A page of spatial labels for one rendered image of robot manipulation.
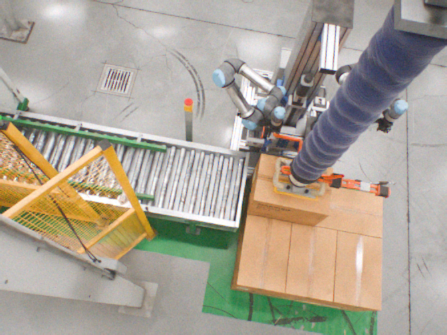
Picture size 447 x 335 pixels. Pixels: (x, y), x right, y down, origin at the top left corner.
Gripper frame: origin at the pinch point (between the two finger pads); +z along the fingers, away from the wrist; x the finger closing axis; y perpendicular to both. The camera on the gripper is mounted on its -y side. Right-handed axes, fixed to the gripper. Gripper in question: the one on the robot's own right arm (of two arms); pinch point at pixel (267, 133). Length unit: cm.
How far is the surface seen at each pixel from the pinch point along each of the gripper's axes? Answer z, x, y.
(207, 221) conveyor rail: 59, -61, -32
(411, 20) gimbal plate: -169, -41, 19
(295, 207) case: 24, -45, 33
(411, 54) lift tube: -150, -37, 29
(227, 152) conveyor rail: 59, 4, -27
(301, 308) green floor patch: 119, -111, 71
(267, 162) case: 24.1, -12.9, 6.2
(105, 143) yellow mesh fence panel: -92, -71, -83
